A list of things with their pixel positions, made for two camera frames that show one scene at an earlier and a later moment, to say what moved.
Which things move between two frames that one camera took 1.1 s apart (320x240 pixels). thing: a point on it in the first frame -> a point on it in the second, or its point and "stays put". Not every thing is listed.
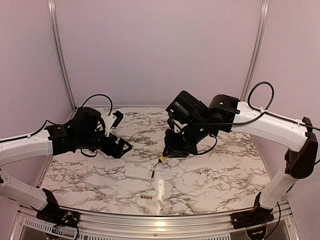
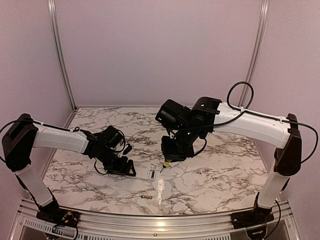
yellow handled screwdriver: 162,159 -> 165,164
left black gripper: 109,150 -> 120,169
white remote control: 134,172 stays put
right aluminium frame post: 257,51 stays put
